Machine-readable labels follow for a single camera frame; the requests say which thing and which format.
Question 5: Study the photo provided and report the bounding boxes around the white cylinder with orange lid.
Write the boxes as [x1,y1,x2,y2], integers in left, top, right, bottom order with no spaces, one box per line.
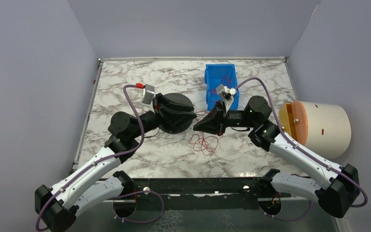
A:
[278,101,351,160]

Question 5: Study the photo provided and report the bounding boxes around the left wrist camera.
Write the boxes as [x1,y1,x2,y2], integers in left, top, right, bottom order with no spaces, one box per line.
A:
[135,83,155,105]

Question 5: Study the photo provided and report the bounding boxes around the red wires in bin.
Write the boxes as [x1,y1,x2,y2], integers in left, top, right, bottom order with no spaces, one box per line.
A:
[210,75,234,103]

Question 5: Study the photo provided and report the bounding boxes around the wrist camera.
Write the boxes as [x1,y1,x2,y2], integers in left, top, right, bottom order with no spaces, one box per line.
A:
[135,83,155,105]
[215,84,237,102]

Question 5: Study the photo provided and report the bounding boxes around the red wire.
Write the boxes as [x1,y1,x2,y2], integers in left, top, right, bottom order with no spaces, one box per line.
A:
[188,110,220,157]

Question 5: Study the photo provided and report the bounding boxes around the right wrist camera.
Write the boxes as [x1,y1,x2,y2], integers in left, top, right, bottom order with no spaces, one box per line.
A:
[215,84,237,102]

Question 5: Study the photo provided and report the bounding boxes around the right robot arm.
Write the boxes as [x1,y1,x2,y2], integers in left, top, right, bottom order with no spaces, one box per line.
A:
[193,96,361,218]

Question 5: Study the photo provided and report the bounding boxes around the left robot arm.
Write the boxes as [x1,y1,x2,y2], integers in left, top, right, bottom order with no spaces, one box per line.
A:
[35,93,196,232]

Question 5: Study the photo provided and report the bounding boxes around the blue plastic bin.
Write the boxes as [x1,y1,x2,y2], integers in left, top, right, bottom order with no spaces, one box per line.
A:
[204,64,238,111]

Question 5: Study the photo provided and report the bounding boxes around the black round spool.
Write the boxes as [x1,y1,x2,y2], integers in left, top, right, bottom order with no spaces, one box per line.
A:
[152,93,196,134]

